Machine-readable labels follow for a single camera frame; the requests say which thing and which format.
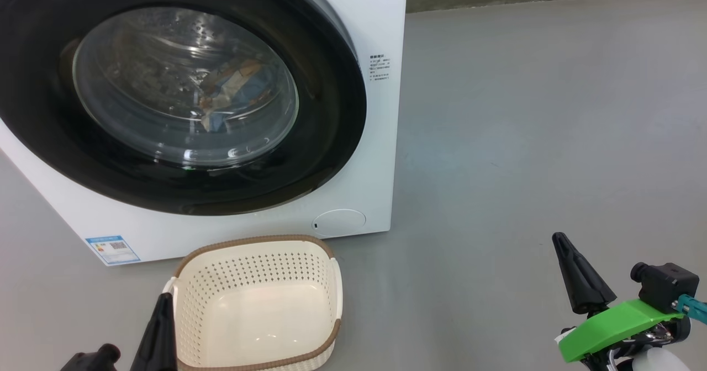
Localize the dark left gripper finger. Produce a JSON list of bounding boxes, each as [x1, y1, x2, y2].
[[130, 293, 178, 371]]

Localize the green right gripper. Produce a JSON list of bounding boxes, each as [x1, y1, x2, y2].
[[551, 232, 691, 363]]

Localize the cream printed garment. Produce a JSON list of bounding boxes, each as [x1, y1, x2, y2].
[[198, 59, 261, 133]]

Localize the black round glass washer door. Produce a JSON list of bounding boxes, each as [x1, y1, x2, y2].
[[0, 0, 368, 216]]

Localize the white front-load washing machine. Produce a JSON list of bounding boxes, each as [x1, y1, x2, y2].
[[0, 0, 408, 267]]

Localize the steel washing machine drum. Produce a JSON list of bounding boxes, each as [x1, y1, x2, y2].
[[72, 7, 299, 167]]

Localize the cream perforated laundry basket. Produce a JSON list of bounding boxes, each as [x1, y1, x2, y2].
[[163, 235, 343, 371]]

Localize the blue energy label sticker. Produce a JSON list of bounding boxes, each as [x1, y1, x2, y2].
[[86, 235, 140, 265]]

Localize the round white filter cover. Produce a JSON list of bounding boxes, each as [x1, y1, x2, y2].
[[312, 209, 366, 236]]

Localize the small printed text label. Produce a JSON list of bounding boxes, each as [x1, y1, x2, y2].
[[369, 55, 392, 82]]

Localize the teal right camera connector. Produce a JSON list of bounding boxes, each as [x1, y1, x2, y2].
[[674, 294, 707, 323]]

